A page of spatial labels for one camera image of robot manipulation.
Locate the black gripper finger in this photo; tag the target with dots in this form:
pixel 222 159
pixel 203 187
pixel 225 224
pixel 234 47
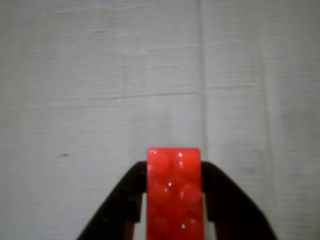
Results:
pixel 232 207
pixel 117 205

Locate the large flat cardboard sheet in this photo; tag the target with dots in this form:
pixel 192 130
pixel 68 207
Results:
pixel 100 75

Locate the red lego block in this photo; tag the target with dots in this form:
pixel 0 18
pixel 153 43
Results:
pixel 175 195

